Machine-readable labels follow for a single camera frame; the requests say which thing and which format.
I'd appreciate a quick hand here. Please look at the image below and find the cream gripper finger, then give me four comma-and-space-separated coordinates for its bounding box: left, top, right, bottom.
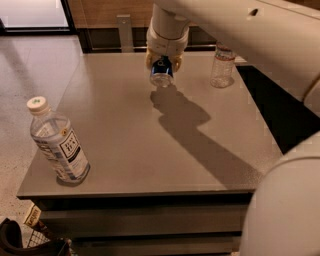
145, 48, 157, 70
171, 55, 182, 72

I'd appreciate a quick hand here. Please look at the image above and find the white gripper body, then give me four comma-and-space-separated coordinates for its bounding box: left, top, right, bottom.
146, 20, 189, 60

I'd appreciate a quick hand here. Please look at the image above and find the blue pepsi can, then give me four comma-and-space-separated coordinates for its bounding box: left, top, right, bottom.
150, 55, 173, 88

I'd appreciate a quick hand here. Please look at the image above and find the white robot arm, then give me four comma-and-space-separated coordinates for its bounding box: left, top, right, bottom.
147, 0, 320, 256

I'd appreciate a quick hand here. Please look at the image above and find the clear plastic water bottle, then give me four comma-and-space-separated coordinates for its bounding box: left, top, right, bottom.
210, 42, 236, 88

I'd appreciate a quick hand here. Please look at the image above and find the labelled water bottle white cap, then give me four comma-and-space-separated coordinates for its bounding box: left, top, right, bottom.
27, 96, 90, 184

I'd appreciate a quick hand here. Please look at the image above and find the brown snack packet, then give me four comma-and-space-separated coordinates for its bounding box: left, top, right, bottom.
24, 204, 41, 228

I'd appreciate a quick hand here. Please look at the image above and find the left metal wall bracket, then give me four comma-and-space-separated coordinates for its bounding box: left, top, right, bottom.
117, 14, 134, 53

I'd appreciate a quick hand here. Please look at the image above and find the wire basket with black rim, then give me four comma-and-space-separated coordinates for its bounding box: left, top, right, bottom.
0, 218, 71, 256

